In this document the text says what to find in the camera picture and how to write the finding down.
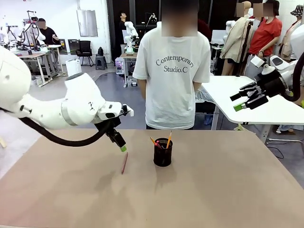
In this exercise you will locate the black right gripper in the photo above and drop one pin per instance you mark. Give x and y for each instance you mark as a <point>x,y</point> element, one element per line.
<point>272,84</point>

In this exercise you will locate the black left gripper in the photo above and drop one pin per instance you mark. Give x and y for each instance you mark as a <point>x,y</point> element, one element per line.
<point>112,129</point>

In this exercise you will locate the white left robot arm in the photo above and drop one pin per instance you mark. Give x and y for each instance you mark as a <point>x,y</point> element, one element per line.
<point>80,95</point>

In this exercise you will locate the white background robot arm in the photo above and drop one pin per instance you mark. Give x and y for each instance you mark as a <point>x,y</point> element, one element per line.
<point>130,33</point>

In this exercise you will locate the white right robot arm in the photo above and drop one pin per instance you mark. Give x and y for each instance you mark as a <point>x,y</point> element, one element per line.
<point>282,63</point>

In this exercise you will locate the pink pen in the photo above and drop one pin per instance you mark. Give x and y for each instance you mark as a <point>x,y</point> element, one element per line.
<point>124,164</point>

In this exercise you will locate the black mesh pen holder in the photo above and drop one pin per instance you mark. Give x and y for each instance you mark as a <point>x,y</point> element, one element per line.
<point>162,159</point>

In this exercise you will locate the white curved table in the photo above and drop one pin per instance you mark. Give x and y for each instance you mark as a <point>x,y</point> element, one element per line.
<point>221,95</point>

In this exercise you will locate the mannequin with beige coat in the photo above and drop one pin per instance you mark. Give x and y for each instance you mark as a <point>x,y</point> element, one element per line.
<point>237,40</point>

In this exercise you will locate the person in red T-shirt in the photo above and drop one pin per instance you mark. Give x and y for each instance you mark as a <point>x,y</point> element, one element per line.
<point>263,35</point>

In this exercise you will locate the mannequin with bucket hat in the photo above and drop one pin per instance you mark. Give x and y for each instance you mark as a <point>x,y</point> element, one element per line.
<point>288,42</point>

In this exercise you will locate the person in white T-shirt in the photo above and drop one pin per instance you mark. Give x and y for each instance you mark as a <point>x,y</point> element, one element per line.
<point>171,95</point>

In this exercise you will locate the grey stacked stools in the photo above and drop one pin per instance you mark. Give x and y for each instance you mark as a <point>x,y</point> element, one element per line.
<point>101,59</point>

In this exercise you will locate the small wooden table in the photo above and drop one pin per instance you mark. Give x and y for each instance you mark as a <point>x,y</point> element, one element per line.
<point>128,56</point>

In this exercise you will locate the white air purifier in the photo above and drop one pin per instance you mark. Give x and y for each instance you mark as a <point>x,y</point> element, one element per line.
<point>72,67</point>

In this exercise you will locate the black office chair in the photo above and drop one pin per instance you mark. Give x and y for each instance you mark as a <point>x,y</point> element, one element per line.
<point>85,48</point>

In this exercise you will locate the standing person in black clothes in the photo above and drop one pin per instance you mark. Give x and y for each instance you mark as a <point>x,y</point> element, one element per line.
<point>122,31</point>

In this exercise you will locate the light wooden stick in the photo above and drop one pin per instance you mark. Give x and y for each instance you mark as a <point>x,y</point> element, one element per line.
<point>2,143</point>

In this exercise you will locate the white workbench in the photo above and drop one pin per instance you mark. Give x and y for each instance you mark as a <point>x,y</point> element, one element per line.
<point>35,55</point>

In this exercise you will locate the man in black shirt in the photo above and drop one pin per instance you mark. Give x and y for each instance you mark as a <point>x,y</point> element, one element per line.
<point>47,33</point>

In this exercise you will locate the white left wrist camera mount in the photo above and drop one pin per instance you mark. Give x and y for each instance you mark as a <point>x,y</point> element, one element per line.
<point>129,111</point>

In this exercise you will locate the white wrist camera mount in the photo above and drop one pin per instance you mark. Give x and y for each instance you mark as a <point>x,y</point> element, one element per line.
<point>257,61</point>
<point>129,111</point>

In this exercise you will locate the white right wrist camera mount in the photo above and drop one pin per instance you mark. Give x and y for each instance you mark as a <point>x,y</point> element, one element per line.
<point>257,61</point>

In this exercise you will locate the silver wall panel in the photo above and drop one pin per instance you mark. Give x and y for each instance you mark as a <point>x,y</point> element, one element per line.
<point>87,22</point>

